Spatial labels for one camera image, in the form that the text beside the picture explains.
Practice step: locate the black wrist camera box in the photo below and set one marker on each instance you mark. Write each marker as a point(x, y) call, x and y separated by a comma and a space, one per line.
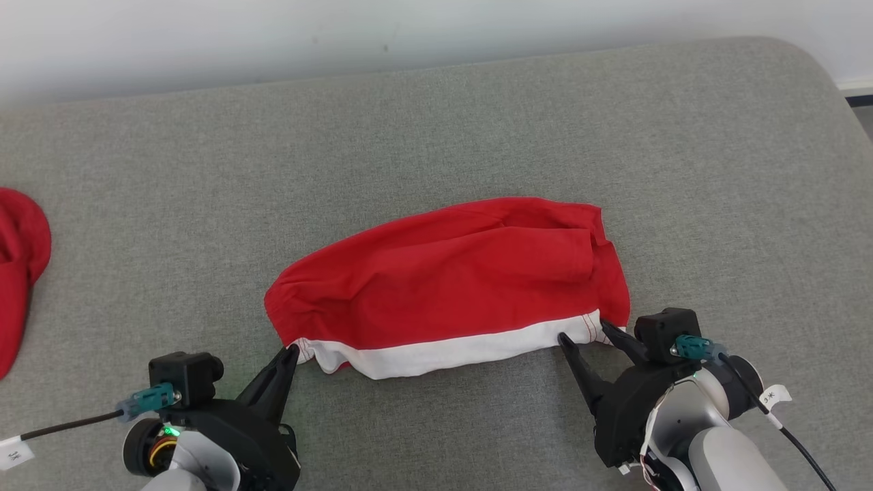
point(665, 331)
point(184, 375)

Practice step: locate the red shirt white striped sleeves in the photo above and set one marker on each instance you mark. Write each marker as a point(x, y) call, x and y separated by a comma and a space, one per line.
point(17, 273)

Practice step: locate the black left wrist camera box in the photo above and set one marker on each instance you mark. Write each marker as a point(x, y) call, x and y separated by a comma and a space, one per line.
point(184, 375)

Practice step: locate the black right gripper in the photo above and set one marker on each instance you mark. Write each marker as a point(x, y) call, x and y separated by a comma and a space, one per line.
point(627, 409)

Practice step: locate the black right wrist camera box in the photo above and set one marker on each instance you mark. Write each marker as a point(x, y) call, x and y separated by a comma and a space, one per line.
point(665, 331)

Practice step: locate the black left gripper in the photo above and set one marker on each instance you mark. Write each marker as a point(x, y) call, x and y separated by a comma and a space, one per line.
point(252, 443)

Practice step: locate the white wall baseboard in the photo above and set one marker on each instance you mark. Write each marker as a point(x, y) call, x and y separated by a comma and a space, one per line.
point(858, 85)

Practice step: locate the red shorts white waistband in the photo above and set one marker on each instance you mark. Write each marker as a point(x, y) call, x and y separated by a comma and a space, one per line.
point(443, 273)

